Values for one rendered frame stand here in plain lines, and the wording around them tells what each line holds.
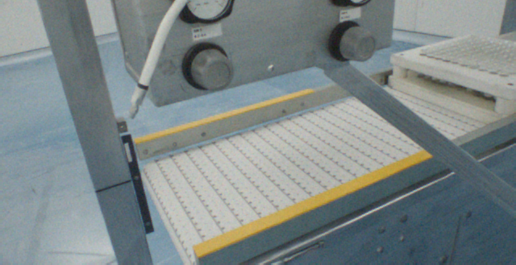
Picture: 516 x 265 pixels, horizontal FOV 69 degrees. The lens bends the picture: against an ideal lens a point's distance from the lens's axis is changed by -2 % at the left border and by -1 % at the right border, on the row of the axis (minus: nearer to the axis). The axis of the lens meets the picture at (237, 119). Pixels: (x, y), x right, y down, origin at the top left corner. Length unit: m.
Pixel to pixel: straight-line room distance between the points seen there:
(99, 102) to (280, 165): 0.28
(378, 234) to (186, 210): 0.25
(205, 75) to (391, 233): 0.40
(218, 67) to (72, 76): 0.36
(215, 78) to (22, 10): 5.16
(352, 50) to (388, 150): 0.33
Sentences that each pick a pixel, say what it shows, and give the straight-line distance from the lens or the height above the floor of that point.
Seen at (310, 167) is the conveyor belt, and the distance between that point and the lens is 0.57.
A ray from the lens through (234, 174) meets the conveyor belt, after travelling 0.56.
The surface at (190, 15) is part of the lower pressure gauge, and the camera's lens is 0.24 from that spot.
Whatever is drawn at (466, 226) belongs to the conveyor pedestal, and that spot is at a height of 0.59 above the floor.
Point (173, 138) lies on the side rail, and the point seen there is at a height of 0.84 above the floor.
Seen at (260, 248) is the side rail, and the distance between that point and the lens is 0.42.
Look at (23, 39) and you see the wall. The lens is 5.42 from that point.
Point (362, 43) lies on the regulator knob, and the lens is 0.31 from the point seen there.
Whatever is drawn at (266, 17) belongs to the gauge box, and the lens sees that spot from 0.28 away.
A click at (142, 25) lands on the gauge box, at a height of 1.08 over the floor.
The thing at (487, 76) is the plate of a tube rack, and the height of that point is 0.89.
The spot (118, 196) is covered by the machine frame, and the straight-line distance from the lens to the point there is 0.67.
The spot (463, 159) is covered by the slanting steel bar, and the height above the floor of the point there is 0.89.
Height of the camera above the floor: 1.13
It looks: 26 degrees down
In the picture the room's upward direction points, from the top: 6 degrees counter-clockwise
